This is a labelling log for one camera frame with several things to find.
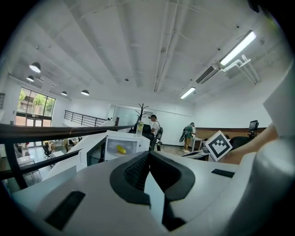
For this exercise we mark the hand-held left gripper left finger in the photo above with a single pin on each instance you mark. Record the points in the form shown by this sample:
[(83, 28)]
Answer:
[(129, 179)]

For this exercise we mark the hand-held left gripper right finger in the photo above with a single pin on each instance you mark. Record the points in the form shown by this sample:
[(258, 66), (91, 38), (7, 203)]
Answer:
[(175, 182)]

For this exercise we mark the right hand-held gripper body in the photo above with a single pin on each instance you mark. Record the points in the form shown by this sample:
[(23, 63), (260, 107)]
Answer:
[(218, 146)]

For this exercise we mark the yellow corn cob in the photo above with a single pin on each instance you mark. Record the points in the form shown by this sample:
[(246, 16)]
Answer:
[(121, 149)]

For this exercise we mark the white microwave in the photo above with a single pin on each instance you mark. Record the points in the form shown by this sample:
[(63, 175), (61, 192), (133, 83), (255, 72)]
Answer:
[(143, 145)]

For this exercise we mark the person's right forearm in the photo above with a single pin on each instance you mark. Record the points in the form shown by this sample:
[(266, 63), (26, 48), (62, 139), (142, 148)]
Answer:
[(253, 145)]

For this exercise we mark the black office chair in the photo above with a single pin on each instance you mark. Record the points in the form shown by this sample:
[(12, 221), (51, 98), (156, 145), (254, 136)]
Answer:
[(238, 141)]

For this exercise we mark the white side table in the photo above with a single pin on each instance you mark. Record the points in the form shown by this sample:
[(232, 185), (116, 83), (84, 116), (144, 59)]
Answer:
[(196, 142)]

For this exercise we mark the black monitor on stand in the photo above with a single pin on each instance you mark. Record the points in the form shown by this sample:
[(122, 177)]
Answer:
[(253, 125)]

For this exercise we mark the clear bottle with green lid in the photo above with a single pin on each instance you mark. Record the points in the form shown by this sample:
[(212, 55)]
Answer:
[(139, 129)]

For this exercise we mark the black mesh chair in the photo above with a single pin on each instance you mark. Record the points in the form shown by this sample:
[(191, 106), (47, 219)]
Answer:
[(145, 129)]

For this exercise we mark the fluorescent ceiling light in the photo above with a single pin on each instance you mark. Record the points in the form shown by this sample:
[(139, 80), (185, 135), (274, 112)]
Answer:
[(238, 47), (187, 92)]

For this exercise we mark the black coat rack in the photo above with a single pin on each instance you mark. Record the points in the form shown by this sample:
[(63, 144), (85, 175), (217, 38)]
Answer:
[(142, 113)]

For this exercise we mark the ceiling air conditioner vent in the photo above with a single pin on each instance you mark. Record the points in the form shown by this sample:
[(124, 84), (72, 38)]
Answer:
[(207, 74)]

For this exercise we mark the person's grey T-shirt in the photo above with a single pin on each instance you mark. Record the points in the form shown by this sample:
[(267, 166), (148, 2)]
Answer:
[(283, 110)]

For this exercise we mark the black straight railing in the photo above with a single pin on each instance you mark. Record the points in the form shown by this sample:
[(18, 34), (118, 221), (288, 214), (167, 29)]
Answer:
[(83, 118)]

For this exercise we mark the white ceiling pipes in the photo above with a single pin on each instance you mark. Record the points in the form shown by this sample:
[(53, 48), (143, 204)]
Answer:
[(244, 69)]

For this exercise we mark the black curved railing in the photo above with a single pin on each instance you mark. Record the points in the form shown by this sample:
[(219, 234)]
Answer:
[(46, 133)]

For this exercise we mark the black pendant lamp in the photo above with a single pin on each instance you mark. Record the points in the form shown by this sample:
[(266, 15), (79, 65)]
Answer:
[(85, 92), (35, 67), (30, 78), (64, 93)]

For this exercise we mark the large glass window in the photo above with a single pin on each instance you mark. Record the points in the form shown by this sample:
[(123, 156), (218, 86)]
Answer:
[(34, 107)]

